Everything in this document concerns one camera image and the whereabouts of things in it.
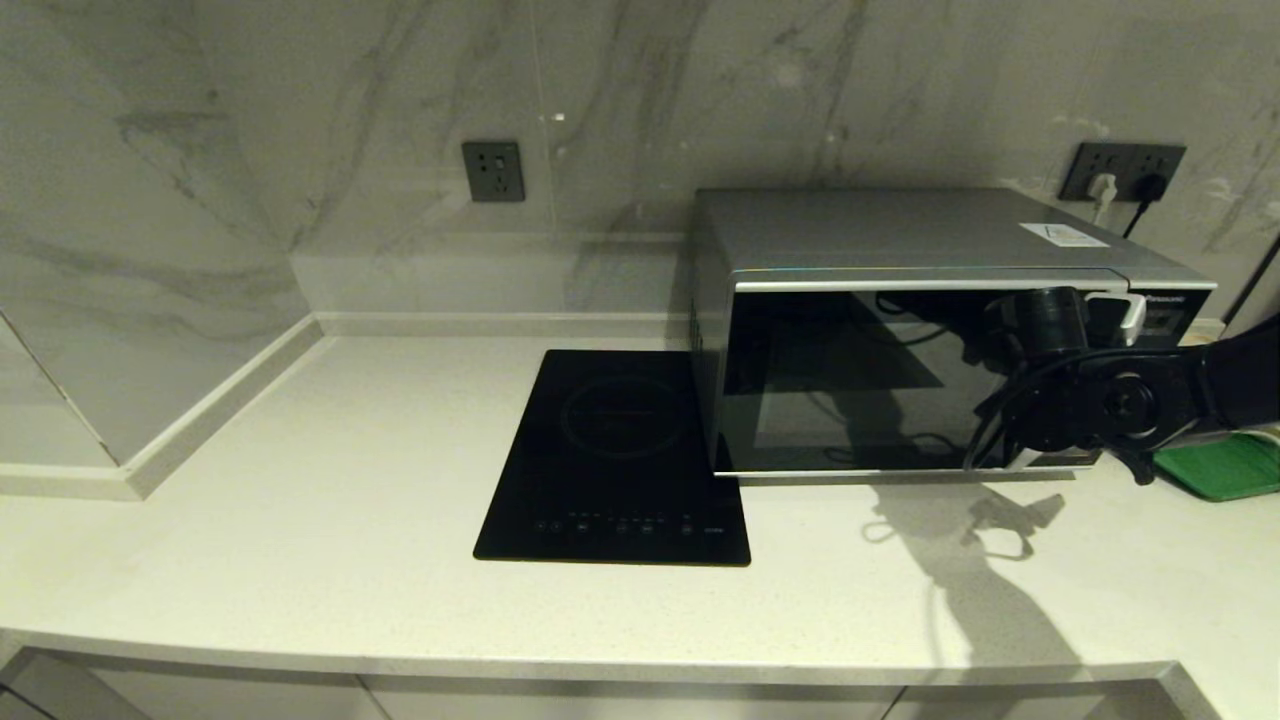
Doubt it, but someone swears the silver Panasonic microwave oven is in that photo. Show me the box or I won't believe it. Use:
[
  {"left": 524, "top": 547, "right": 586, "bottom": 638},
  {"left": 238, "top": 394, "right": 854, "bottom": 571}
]
[{"left": 690, "top": 188, "right": 1219, "bottom": 479}]

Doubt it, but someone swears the white sticker label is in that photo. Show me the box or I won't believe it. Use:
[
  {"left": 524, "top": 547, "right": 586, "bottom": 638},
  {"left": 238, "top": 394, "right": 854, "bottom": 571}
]
[{"left": 1020, "top": 222, "right": 1111, "bottom": 248}]

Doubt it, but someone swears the green plastic tray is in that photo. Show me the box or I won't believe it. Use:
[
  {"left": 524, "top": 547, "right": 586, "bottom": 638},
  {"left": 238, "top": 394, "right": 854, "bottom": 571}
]
[{"left": 1152, "top": 432, "right": 1280, "bottom": 501}]

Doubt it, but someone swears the black induction cooktop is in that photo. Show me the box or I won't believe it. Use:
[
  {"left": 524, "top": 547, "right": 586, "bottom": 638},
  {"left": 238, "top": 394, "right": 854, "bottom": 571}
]
[{"left": 472, "top": 349, "right": 751, "bottom": 568}]

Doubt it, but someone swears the white cabinet door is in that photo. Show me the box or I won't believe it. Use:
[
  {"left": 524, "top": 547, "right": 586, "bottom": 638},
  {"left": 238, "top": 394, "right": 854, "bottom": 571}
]
[{"left": 358, "top": 676, "right": 906, "bottom": 720}]

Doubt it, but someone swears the grey corner cabinet panel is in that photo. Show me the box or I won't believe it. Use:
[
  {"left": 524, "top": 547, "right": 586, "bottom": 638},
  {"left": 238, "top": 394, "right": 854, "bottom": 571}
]
[{"left": 0, "top": 650, "right": 151, "bottom": 720}]

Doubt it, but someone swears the black power plug with cable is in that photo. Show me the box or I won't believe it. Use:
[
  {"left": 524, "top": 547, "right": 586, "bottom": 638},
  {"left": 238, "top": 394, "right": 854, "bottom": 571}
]
[{"left": 1125, "top": 173, "right": 1171, "bottom": 239}]

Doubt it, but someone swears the grey double wall socket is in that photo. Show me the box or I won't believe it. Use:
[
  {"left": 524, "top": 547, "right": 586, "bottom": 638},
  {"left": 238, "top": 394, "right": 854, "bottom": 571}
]
[{"left": 1060, "top": 142, "right": 1188, "bottom": 202}]

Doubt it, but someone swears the grey single wall socket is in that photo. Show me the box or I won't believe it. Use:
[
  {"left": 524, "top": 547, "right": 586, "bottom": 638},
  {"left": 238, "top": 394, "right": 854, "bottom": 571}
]
[{"left": 462, "top": 141, "right": 526, "bottom": 203}]

